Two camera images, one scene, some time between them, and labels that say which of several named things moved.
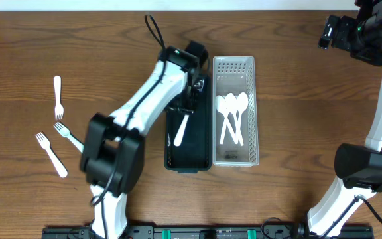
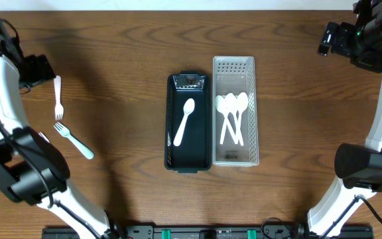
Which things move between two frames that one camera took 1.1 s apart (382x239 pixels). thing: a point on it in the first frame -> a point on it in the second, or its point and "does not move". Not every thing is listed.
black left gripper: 184,109 -> 40,68
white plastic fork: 59,110 does not move
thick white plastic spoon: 178,137 does not move
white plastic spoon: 243,101 does not move
